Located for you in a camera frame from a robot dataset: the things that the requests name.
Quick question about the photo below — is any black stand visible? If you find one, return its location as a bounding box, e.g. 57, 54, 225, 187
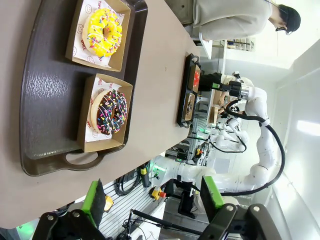
173, 179, 202, 221

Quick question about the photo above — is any chocolate glazed sprinkle donut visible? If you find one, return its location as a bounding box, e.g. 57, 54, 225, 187
90, 89, 128, 137

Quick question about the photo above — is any coiled black cable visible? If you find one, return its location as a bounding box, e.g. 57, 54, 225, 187
114, 171, 141, 196

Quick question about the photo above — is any black cylinder with yellow label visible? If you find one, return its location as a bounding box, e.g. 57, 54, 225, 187
139, 162, 152, 188

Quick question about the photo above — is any left gripper left finger with green tip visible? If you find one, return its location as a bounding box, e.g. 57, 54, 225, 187
33, 178, 108, 240

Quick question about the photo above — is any black rod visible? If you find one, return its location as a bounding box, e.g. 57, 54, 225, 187
131, 209, 202, 236

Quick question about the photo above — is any yellow emergency stop box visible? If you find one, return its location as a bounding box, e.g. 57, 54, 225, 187
149, 186, 167, 201

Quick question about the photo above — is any small yellow object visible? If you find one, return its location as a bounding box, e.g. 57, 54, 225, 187
103, 194, 114, 213

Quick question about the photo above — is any black plastic tray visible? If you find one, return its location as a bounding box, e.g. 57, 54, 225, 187
176, 52, 201, 129

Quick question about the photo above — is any dark brown plastic tray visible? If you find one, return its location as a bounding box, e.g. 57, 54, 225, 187
19, 0, 149, 178

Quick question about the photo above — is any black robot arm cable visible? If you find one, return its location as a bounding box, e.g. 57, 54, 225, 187
221, 99, 286, 197

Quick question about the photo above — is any brown cardboard box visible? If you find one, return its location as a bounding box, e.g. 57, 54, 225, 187
208, 106, 219, 125

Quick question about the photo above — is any left gripper right finger with green tip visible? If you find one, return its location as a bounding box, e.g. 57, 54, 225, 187
197, 175, 279, 240

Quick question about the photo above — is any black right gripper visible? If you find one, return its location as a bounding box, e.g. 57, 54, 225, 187
199, 72, 242, 96

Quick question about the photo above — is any yellow glazed sprinkle donut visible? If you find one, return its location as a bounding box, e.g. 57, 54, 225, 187
83, 8, 123, 58

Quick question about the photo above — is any person in beige sweater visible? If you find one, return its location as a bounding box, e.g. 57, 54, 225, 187
172, 0, 302, 42

